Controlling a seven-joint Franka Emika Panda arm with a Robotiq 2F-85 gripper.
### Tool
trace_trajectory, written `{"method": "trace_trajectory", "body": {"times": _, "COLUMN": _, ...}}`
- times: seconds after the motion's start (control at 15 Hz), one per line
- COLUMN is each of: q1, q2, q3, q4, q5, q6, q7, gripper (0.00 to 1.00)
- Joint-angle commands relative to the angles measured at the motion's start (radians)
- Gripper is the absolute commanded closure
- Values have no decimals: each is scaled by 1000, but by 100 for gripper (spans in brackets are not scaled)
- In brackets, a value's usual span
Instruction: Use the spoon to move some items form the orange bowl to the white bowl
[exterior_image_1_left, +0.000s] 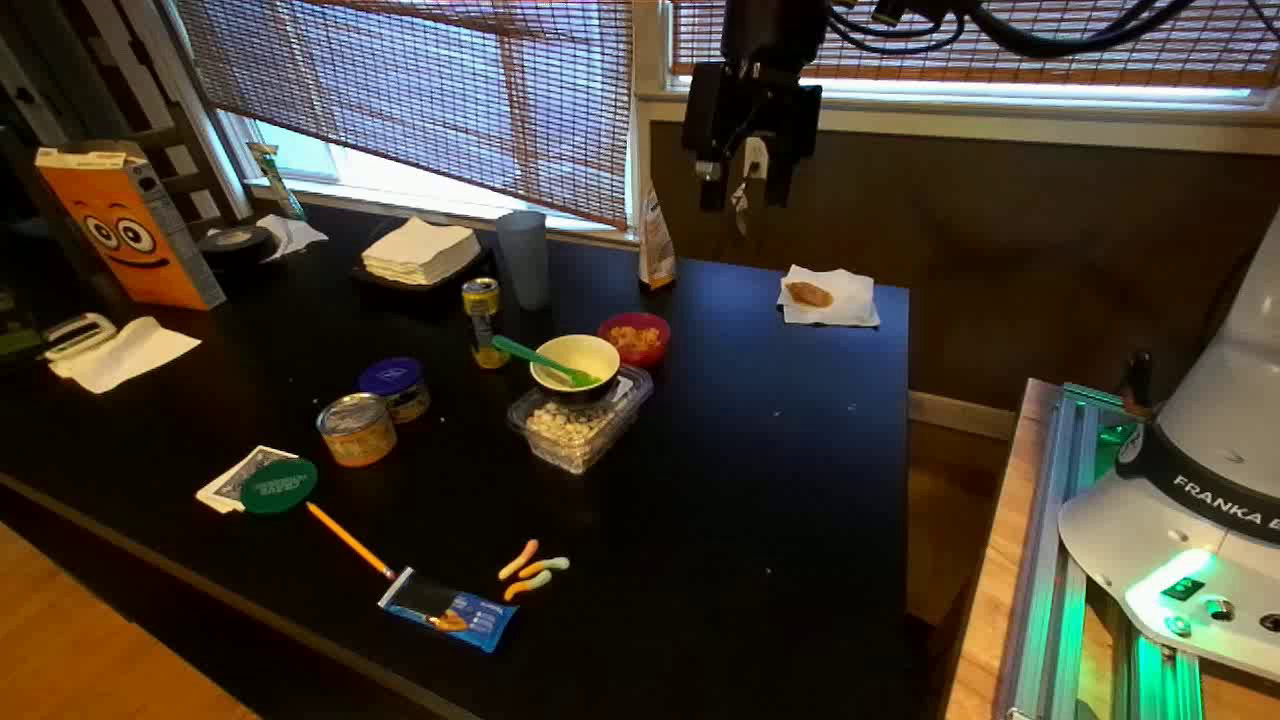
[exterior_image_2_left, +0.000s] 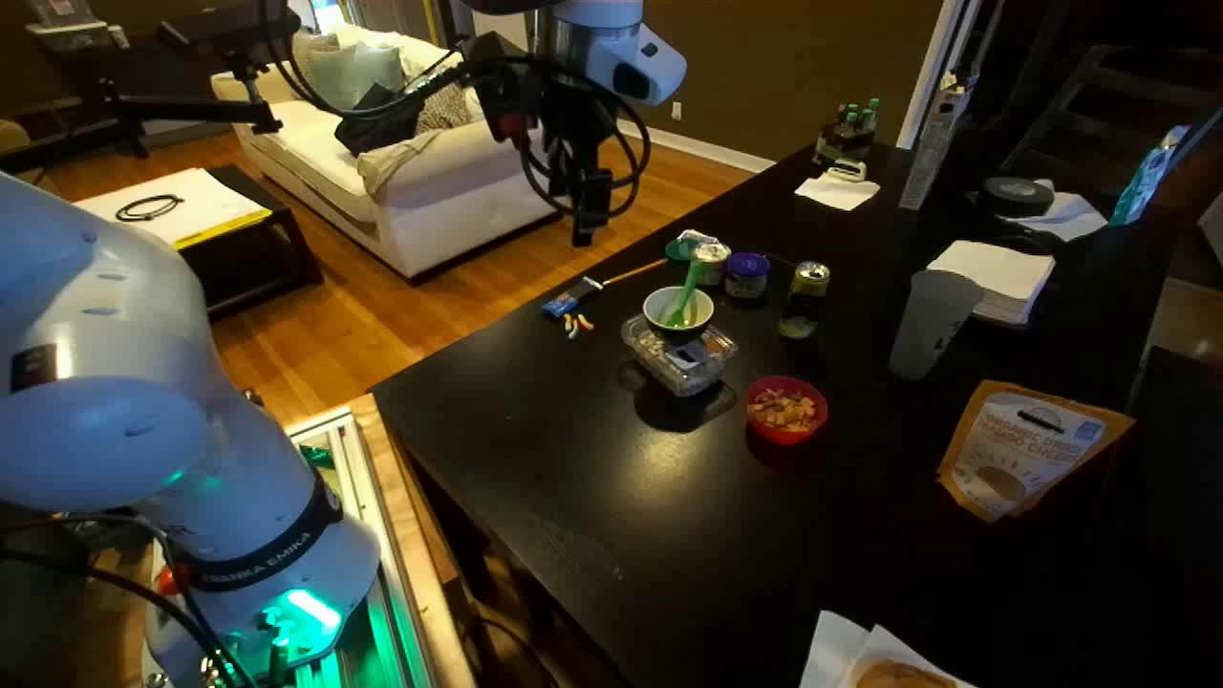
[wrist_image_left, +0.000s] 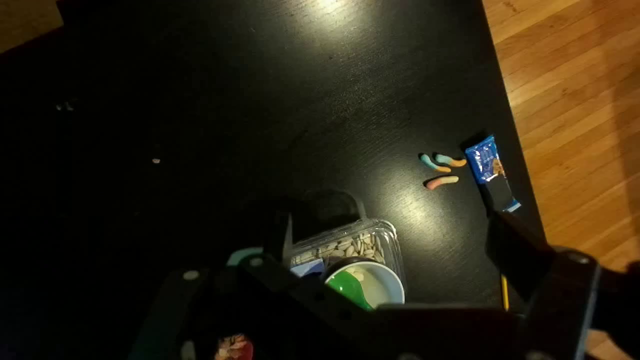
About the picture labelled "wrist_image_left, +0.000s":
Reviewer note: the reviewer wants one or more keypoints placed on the orange pencil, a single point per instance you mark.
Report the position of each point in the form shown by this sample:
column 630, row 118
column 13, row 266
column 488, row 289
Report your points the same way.
column 505, row 292

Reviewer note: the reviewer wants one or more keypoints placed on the white bowl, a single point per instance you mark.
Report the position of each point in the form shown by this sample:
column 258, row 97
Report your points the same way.
column 383, row 282

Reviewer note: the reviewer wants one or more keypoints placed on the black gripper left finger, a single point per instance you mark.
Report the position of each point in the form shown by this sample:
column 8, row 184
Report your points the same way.
column 276, row 232

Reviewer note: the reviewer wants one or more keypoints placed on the green plastic spoon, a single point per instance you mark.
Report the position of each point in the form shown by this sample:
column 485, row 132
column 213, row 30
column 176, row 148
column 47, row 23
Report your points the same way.
column 349, row 290

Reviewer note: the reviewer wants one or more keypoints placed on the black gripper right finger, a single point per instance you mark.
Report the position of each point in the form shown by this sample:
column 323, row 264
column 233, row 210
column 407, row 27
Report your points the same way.
column 516, row 256

